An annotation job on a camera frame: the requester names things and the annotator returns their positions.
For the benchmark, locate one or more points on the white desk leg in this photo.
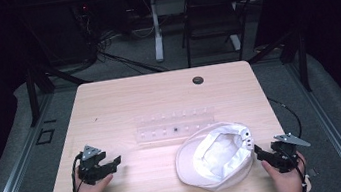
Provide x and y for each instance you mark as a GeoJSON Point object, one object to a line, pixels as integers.
{"type": "Point", "coordinates": [157, 34]}

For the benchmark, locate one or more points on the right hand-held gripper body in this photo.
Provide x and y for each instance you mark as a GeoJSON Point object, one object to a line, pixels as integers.
{"type": "Point", "coordinates": [286, 153]}

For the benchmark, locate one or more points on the black metal frame stand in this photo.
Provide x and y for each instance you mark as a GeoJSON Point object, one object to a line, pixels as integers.
{"type": "Point", "coordinates": [39, 87]}
{"type": "Point", "coordinates": [294, 55]}

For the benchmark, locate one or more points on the white cap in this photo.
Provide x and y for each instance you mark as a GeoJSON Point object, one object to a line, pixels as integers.
{"type": "Point", "coordinates": [214, 157]}

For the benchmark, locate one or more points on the black chair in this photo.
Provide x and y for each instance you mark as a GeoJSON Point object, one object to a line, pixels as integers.
{"type": "Point", "coordinates": [215, 19]}

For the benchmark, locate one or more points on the black table grommet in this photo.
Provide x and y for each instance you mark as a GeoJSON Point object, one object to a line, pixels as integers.
{"type": "Point", "coordinates": [198, 80]}

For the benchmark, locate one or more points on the clear acrylic rack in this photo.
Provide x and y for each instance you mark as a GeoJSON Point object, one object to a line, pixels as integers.
{"type": "Point", "coordinates": [176, 125]}

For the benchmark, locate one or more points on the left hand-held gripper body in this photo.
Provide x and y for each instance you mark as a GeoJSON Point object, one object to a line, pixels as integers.
{"type": "Point", "coordinates": [91, 164]}

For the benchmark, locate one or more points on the person's right hand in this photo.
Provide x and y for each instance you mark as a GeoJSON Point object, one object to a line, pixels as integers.
{"type": "Point", "coordinates": [286, 182]}

